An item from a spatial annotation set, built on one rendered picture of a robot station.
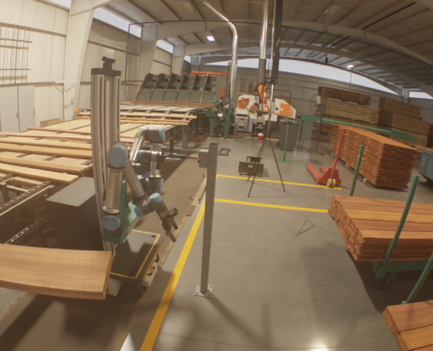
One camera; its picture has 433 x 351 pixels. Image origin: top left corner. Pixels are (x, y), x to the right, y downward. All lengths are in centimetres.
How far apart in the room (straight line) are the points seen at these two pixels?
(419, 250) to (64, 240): 320
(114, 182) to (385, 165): 559
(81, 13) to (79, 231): 1047
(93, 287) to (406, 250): 247
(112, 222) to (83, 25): 1033
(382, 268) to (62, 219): 267
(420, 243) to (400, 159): 390
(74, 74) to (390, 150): 1124
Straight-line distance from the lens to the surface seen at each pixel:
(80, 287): 106
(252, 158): 580
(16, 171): 290
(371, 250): 237
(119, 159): 140
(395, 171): 638
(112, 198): 151
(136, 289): 211
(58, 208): 201
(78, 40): 1139
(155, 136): 203
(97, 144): 173
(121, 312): 214
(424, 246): 271
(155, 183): 206
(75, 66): 1128
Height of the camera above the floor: 164
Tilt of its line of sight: 19 degrees down
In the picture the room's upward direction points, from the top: 4 degrees clockwise
